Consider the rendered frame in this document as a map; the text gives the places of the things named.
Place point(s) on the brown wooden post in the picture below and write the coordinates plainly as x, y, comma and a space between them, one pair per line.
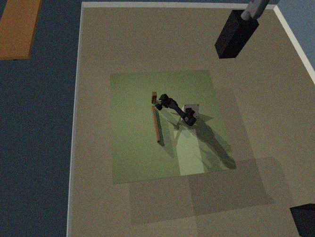
153, 97

